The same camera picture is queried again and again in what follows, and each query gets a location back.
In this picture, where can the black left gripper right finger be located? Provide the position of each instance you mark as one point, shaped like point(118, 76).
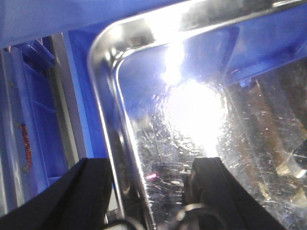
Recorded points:
point(229, 205)

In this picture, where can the silver metal tray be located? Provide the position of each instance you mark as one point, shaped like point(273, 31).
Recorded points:
point(207, 79)

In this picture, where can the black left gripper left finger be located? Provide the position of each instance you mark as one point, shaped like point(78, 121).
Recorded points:
point(77, 201)

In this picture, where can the large blue upper crate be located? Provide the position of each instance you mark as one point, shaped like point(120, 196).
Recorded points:
point(25, 20)

